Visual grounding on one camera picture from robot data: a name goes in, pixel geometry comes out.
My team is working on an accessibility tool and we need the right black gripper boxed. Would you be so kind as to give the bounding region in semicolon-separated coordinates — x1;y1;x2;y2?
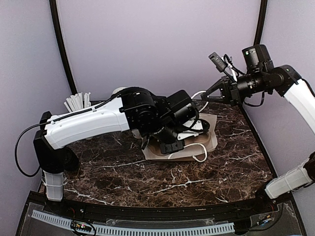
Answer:
202;69;268;105

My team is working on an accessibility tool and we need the brown paper bag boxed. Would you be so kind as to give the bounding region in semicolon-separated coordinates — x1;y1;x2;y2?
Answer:
142;113;218;163

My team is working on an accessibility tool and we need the stack of paper cups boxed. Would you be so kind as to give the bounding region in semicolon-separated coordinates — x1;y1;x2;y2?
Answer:
112;87;126;95

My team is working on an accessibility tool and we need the stack of black lids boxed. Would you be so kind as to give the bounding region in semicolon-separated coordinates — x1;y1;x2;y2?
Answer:
64;148;79;172

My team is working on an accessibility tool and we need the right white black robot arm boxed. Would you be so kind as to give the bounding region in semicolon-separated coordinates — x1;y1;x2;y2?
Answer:
201;65;315;213

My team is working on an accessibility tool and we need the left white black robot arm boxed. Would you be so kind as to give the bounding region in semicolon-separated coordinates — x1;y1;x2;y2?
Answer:
33;87;194;214

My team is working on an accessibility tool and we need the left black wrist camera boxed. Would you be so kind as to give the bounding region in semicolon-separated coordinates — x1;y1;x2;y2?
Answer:
167;90;197;124

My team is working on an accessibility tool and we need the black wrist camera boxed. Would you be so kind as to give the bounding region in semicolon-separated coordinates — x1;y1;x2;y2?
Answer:
167;90;197;124
242;44;274;74

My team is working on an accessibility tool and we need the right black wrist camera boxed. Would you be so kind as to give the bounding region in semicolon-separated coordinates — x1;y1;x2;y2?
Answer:
242;44;274;74

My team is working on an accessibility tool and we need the right black frame post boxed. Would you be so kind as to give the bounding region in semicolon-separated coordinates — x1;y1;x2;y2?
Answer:
253;0;268;45

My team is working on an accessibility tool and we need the black frame post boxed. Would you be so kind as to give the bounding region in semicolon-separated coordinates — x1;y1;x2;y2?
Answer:
253;0;268;45
49;0;77;95

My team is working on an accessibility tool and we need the grey slotted cable duct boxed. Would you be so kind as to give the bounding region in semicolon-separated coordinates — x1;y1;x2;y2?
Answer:
31;210;235;236

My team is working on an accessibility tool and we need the black curved front rail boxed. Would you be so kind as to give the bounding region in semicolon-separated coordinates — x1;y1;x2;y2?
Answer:
27;190;293;222

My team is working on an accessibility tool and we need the left black frame post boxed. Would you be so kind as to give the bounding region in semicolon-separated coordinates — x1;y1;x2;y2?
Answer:
49;0;77;95

